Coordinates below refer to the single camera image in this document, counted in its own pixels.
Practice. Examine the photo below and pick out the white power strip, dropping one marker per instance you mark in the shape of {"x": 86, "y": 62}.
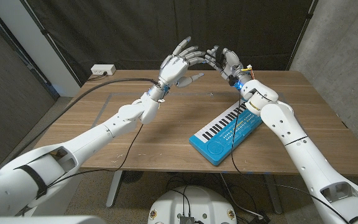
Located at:
{"x": 102, "y": 69}

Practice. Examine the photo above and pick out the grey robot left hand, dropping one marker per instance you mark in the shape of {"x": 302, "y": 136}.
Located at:
{"x": 174, "y": 70}

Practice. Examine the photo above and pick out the black backdrop stand pole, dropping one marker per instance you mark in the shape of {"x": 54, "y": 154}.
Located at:
{"x": 51, "y": 46}
{"x": 303, "y": 34}

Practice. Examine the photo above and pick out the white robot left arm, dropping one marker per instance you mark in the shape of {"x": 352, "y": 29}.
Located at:
{"x": 89, "y": 140}

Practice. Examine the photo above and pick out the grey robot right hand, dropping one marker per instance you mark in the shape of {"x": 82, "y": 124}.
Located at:
{"x": 232, "y": 65}

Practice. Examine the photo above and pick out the blue toy keyboard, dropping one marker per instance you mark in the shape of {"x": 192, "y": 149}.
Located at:
{"x": 216, "y": 146}

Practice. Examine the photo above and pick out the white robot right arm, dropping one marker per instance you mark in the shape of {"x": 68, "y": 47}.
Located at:
{"x": 303, "y": 158}

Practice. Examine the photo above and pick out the round black floor object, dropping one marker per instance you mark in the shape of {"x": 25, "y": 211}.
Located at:
{"x": 132, "y": 176}

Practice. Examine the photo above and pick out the black power adapter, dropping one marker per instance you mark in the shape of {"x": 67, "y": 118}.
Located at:
{"x": 259, "y": 218}

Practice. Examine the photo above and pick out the black backdrop curtain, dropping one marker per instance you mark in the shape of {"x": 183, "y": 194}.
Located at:
{"x": 120, "y": 31}

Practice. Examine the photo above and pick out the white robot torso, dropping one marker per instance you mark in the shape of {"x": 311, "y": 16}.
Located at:
{"x": 197, "y": 202}

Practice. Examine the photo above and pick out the white table leg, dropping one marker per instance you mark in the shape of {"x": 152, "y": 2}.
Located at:
{"x": 273, "y": 196}
{"x": 114, "y": 186}

